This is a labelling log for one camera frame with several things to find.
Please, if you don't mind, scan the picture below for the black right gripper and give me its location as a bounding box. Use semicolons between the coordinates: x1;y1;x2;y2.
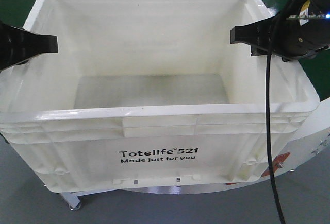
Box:
230;0;329;62

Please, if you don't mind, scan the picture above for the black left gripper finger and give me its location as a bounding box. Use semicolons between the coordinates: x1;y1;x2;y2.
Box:
1;22;58;71

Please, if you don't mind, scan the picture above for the white plastic tote box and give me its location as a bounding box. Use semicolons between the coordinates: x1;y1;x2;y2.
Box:
0;0;320;193

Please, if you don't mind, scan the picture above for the orange warning label plate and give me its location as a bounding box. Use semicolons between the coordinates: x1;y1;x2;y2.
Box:
261;152;291;177

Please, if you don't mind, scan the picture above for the white conveyor support leg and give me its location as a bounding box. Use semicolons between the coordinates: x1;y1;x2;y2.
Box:
56;191;83;211

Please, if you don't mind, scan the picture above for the black cable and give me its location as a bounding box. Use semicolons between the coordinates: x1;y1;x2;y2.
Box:
265;0;286;224

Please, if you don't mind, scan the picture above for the white curved conveyor frame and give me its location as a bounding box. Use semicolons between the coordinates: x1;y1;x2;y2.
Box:
59;97;330;211

